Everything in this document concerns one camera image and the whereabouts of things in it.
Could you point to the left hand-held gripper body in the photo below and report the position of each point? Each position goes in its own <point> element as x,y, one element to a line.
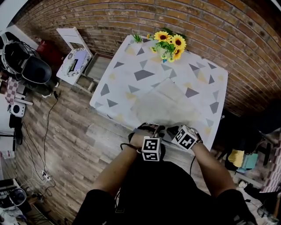
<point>151,149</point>

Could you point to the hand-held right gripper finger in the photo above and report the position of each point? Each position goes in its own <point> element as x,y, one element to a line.
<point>173,130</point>

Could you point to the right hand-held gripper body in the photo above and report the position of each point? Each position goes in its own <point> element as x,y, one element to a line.
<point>184,137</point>

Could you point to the white cloth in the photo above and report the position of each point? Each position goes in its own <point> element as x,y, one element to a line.
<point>166,105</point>

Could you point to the person's right forearm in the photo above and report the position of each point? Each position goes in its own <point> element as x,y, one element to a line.
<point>213,171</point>

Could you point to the person's left forearm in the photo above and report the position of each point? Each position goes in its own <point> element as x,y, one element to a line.
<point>116,169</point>

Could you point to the person's left hand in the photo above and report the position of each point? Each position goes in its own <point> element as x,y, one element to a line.
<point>137,140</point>

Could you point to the person's black clothing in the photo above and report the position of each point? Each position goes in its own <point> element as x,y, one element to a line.
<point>164,193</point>

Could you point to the yellow cloth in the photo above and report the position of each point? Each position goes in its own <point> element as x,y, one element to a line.
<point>236,158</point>

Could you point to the black office chair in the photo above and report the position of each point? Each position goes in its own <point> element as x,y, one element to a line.
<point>243,129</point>

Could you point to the triangle patterned tablecloth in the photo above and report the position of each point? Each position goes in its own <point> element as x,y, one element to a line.
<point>120,77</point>

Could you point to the teal bag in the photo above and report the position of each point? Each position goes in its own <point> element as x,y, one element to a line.
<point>250,161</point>

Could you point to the sunflower bouquet in white pot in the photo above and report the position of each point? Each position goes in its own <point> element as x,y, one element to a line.
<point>170,45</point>

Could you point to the gray rectangular tray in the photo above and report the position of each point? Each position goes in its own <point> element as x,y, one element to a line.
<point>98,67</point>

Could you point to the checkered cloth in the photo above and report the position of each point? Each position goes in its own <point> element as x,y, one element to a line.
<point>273,173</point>

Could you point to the small green potted plant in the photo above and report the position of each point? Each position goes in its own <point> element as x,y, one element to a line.
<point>137,38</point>

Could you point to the purple flat pad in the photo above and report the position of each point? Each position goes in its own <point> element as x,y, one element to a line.
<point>80,60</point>

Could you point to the white power strip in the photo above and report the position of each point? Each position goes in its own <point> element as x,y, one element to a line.
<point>45,176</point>

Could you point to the patterned round chair cushion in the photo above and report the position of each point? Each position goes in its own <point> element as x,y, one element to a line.
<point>67,67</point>

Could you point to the white wooden chair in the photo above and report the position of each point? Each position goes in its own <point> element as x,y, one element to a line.
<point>70,36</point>

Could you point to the red fire extinguisher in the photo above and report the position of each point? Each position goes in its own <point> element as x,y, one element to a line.
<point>51,53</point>

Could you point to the black floor bag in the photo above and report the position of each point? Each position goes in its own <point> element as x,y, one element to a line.
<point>15,129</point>

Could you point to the white round-window carrier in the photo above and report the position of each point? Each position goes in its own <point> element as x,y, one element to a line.
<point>17,109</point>

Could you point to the table with checkered cloth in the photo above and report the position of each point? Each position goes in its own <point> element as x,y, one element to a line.
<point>12,90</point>

